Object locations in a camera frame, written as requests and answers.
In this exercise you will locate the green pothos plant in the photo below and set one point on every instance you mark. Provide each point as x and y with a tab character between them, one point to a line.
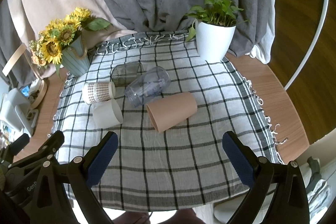
222	13

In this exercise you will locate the pink terracotta cup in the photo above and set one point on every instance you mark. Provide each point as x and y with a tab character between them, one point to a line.
169	111

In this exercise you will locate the sunflower bouquet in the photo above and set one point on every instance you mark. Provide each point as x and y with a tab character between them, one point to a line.
60	33

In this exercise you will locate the white frosted cup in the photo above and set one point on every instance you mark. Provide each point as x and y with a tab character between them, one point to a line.
107	114

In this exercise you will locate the pale blue ribbed vase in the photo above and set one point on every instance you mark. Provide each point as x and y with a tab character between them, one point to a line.
75	57

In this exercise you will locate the brown houndstooth pattern cup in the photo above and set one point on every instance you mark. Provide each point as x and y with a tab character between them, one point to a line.
98	92

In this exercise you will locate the checked grey white tablecloth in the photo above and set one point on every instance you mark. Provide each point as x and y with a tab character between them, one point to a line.
184	166

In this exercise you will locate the dark smoky glass cup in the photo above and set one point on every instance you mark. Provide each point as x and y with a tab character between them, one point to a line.
124	74

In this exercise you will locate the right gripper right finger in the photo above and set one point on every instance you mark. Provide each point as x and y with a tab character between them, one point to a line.
253	171

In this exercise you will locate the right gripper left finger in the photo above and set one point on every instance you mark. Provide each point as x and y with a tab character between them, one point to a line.
85	172

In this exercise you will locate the grey desk organizer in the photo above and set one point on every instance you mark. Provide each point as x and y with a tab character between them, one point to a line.
16	113

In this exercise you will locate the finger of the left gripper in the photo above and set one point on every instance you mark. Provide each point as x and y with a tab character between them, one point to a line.
30	192

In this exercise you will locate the white ribbed plant pot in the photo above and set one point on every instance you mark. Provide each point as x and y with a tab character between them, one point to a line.
213	41

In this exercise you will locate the round wooden tray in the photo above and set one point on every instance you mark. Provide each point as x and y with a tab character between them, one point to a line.
37	93

